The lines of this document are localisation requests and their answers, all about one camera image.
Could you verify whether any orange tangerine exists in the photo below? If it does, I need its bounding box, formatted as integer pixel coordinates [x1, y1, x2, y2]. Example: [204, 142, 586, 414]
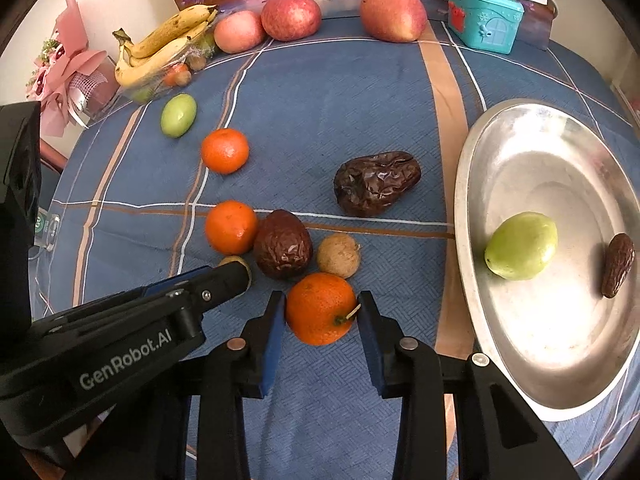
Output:
[285, 272, 357, 346]
[201, 128, 250, 174]
[205, 200, 259, 256]

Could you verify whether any brown red date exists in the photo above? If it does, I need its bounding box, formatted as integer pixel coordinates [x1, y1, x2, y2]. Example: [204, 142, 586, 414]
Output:
[253, 209, 314, 280]

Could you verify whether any tan longan fruit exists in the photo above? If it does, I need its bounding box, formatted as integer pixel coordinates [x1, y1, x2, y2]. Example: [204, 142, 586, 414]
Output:
[217, 256, 253, 292]
[317, 233, 361, 278]

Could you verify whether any silver metal plate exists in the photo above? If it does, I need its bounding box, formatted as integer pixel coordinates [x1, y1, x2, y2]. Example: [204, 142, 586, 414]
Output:
[452, 97, 640, 424]

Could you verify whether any clear acrylic sign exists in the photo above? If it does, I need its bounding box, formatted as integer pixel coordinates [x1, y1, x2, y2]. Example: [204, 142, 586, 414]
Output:
[34, 207, 61, 252]

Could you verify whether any green jujube in plate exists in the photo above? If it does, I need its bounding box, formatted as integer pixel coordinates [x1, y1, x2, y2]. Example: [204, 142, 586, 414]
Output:
[484, 211, 559, 281]

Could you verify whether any large wrinkled dark date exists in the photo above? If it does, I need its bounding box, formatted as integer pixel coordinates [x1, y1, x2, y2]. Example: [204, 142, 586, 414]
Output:
[333, 151, 422, 218]

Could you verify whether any small dark date in plate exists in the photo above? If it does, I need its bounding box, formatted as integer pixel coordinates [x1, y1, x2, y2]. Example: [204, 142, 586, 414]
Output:
[600, 233, 636, 298]

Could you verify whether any blue plaid tablecloth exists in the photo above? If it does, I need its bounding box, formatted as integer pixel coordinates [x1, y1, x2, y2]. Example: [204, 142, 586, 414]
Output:
[29, 18, 639, 479]

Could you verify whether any green jujube on cloth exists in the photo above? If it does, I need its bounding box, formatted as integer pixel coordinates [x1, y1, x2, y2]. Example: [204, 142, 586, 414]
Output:
[160, 93, 198, 138]

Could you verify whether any pink flower bouquet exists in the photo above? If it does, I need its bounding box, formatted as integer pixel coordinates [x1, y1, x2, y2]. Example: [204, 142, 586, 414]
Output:
[25, 0, 119, 138]

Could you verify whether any clear plastic fruit tray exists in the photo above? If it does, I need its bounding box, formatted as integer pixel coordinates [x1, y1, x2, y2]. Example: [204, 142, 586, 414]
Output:
[114, 32, 217, 104]

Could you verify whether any yellow banana bunch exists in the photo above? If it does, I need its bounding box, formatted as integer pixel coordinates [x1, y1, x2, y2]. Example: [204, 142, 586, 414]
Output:
[112, 4, 217, 89]

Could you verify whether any pale red apple left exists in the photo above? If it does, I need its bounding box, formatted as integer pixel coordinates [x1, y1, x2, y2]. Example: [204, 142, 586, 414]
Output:
[214, 10, 266, 54]

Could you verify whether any dark red apple middle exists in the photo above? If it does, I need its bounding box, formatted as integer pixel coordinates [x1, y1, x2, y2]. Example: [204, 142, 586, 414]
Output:
[260, 0, 322, 42]

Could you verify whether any red apple right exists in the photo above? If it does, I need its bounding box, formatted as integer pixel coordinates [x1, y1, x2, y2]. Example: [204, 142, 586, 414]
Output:
[359, 0, 427, 44]

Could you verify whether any teal house-shaped box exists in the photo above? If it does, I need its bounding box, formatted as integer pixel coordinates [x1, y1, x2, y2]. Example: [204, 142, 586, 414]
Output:
[448, 0, 524, 54]

